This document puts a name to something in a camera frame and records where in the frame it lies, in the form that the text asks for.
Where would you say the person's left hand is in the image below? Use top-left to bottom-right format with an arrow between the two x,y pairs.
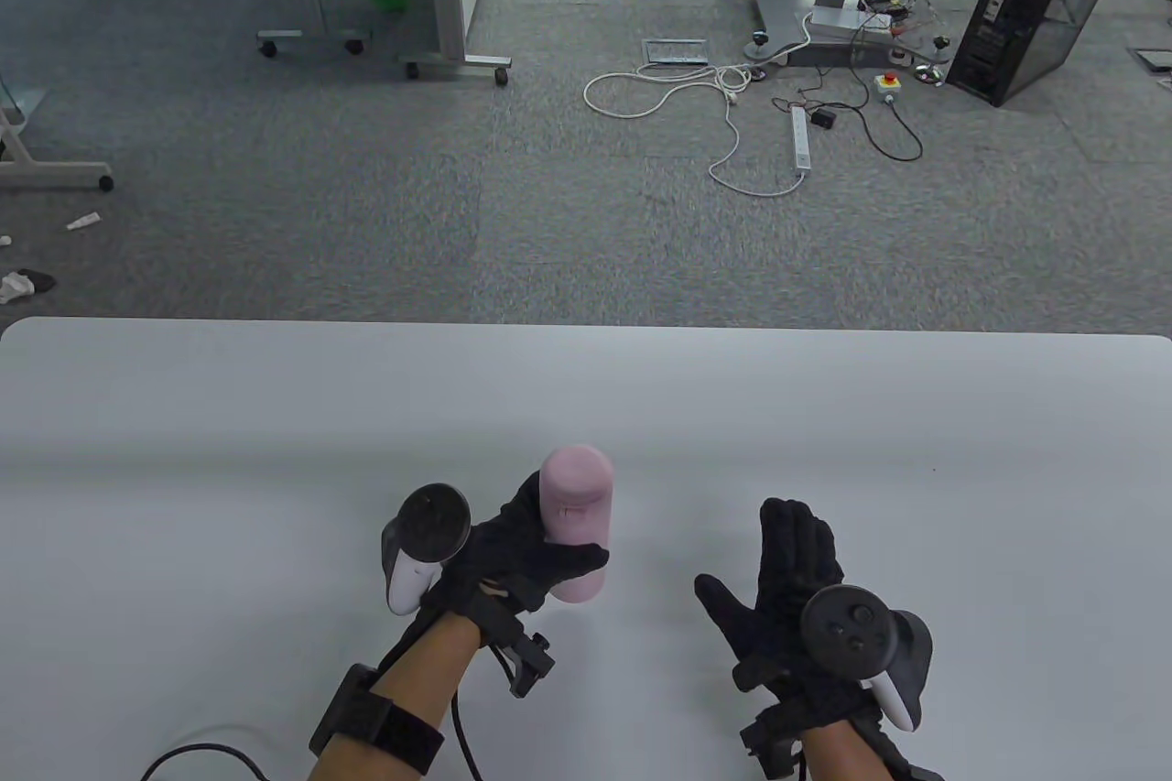
419,470 -> 610,628

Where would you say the person's right hand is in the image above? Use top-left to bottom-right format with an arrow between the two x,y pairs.
694,499 -> 882,729

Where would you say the pink thermos body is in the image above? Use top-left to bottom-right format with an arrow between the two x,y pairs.
540,508 -> 613,603

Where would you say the pink thermos cap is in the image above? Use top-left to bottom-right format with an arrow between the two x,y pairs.
538,445 -> 613,515

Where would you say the person's left forearm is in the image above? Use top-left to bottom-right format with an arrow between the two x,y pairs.
307,612 -> 482,781

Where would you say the person's right forearm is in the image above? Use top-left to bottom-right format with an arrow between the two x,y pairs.
806,717 -> 903,781

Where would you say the black and white controller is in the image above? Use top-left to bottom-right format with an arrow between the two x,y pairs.
801,586 -> 933,733
381,483 -> 472,615

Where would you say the grey floor socket box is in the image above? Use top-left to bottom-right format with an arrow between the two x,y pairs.
643,38 -> 711,66

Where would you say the white and black rag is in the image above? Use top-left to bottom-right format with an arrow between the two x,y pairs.
0,269 -> 58,305

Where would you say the grey wheeled table leg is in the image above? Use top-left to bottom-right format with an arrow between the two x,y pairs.
0,108 -> 115,193

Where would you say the black computer tower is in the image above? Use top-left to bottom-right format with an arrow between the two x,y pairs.
945,0 -> 1134,107

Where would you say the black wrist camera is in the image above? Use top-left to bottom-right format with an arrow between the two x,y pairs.
476,593 -> 557,698
740,708 -> 807,780

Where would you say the black cable on table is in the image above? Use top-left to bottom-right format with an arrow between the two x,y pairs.
139,625 -> 483,781

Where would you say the black floor cable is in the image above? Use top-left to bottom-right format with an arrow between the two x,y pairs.
772,21 -> 924,162

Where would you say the white floor cable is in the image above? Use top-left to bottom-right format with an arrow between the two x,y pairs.
583,10 -> 816,199

